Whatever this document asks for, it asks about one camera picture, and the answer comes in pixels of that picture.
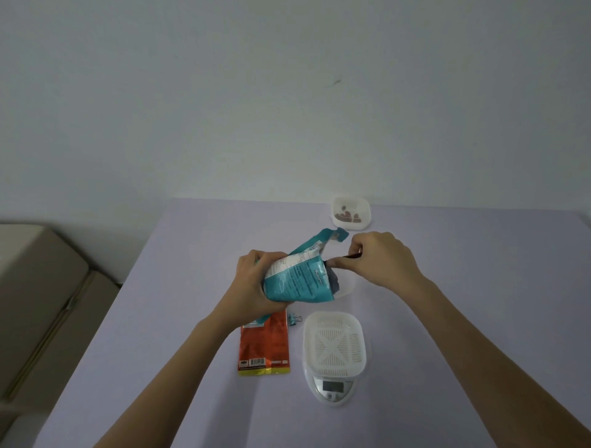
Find orange salted almonds bag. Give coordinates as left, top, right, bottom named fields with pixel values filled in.
left=237, top=308, right=292, bottom=377

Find person's right hand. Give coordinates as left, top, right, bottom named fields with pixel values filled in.
left=324, top=231, right=429, bottom=297

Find person's left forearm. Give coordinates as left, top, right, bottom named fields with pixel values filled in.
left=94, top=314, right=231, bottom=448

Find person's left hand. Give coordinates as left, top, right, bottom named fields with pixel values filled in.
left=209, top=249, right=292, bottom=334

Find teal roasted almonds bag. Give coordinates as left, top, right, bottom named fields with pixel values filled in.
left=252, top=226, right=351, bottom=327

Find white square plastic container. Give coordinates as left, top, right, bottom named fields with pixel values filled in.
left=330, top=195, right=372, bottom=231
left=300, top=311, right=369, bottom=380

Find black plastic spoon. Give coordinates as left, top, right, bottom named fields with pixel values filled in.
left=323, top=250, right=364, bottom=269

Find person's right forearm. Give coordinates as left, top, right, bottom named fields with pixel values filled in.
left=404, top=276, right=591, bottom=448

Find white kitchen scale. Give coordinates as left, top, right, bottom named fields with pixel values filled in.
left=304, top=369, right=359, bottom=407

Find almonds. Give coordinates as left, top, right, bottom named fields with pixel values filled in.
left=335, top=204, right=364, bottom=224

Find beige sofa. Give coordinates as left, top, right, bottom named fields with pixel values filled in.
left=0, top=223, right=121, bottom=442

